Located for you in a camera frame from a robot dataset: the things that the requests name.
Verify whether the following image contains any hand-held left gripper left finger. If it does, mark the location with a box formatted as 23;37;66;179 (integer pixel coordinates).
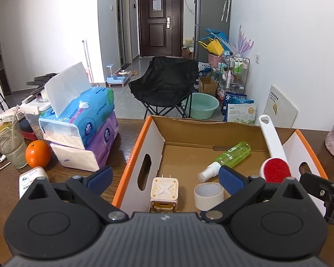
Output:
22;166;130;224

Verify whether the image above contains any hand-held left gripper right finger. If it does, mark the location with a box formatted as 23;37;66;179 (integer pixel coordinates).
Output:
202;165;309;224

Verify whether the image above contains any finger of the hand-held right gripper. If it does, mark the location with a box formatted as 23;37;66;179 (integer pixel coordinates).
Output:
299;172;334;226

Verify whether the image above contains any green spray bottle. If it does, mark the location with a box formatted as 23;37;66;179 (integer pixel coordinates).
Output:
198;142;251;183

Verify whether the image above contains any beige tape roll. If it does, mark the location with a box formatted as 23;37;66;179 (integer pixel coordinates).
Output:
194;183;224;211

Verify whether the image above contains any white and red lint brush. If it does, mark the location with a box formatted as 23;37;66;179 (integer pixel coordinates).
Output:
259;115;292;183

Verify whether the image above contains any orange-edged cardboard box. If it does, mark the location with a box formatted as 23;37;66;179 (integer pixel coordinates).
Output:
112;115;329;214

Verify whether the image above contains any beige wall charger plug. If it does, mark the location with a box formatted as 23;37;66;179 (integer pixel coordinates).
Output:
150;175;179;213

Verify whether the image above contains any purple tissue pack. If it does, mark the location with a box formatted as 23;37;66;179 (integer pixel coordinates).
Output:
50;111;119;172

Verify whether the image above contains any orange fruit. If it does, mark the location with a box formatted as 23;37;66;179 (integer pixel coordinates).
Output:
25;140;52;168

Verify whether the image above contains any white bag with yellow seal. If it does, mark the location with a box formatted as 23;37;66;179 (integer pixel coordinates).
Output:
223;103;258;123

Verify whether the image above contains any white remote control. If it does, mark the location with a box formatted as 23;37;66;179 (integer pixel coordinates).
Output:
19;167;49;199

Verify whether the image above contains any blue tissue pack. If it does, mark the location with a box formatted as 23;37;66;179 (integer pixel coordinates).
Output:
39;62;114;148

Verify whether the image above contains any green plastic basin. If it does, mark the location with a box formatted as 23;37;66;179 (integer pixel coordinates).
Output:
185;93;220;119

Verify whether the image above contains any blue printed bag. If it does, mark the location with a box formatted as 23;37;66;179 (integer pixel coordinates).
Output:
224;91;248;109

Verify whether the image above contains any white leaning board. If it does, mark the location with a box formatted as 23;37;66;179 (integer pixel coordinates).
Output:
266;85;299;129

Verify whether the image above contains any clear plastic storage container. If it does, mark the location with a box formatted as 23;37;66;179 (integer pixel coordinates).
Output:
20;100;52;141

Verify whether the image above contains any clear drinking glass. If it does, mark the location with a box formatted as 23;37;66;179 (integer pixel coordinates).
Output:
0;113;28;169

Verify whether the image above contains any small open cardboard box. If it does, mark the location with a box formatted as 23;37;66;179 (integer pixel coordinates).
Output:
198;76;219;96

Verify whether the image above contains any blue pet feeder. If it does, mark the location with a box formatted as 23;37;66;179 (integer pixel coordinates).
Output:
106;65;128;87

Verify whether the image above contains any metal storage rack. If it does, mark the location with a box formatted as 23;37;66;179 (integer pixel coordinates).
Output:
218;56;250;95

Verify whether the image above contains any black flat device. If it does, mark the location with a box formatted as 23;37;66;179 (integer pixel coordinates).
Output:
26;73;59;89

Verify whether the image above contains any black folding chair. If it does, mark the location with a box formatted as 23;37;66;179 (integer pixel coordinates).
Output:
128;56;199;118

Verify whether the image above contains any pink plastic bucket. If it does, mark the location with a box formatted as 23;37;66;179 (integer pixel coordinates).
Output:
207;52;223;67

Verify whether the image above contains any pile of blue yellow bags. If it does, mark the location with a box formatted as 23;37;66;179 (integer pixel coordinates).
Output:
198;28;230;56

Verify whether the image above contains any bundle of clear purple hangers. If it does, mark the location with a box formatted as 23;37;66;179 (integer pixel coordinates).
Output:
232;25;254;57

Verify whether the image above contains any dark brown entrance door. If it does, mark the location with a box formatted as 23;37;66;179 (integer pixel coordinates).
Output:
138;0;184;58

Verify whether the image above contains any grey refrigerator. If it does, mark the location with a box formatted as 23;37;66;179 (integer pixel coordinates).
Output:
195;0;231;62

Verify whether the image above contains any white hanging umbrella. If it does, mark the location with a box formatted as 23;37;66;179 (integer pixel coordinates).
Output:
221;0;233;22

